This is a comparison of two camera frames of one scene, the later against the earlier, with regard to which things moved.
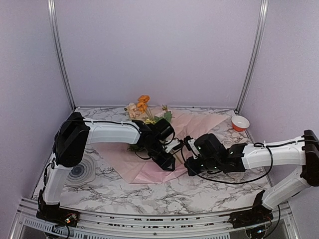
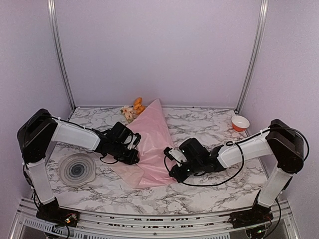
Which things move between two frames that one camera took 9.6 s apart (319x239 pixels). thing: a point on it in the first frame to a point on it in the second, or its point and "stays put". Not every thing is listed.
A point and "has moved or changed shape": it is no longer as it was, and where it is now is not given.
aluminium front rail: x=27 y=224 stays put
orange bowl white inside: x=239 y=123 stays put
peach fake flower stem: x=133 y=110 has moved or changed shape
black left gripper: x=165 y=162 to x=129 y=159
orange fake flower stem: x=142 y=104 to x=137 y=105
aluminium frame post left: x=53 y=26 stays put
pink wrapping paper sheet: x=188 y=123 has moved or changed shape
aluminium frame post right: x=263 y=14 stays put
